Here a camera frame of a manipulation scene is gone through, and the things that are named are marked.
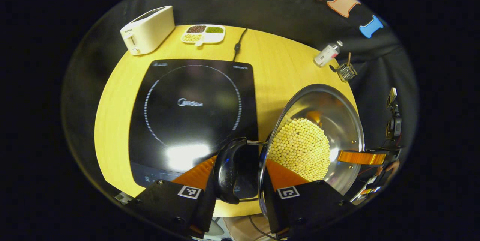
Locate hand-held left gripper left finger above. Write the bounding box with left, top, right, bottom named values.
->
left=127, top=155, right=218, bottom=238

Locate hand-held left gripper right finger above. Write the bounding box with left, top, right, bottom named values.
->
left=262, top=159, right=355, bottom=238

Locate steel pot with black handles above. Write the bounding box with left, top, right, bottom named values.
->
left=214, top=84, right=365, bottom=217

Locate black induction cooktop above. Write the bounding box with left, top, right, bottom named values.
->
left=129, top=59, right=259, bottom=200

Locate layer of yellow beans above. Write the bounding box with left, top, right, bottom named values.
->
left=268, top=117, right=331, bottom=182

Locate small glass jar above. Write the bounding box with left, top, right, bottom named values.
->
left=336, top=63, right=358, bottom=82

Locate white printed sheet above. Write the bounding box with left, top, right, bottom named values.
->
left=114, top=192, right=132, bottom=205

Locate small clear bottle red label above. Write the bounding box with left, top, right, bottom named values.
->
left=313, top=40, right=344, bottom=67

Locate white divided snack plate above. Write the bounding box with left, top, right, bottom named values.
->
left=181, top=25, right=226, bottom=47

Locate white toaster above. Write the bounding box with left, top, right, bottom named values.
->
left=120, top=6, right=176, bottom=56

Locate black power cord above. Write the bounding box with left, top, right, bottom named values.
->
left=232, top=28, right=248, bottom=61

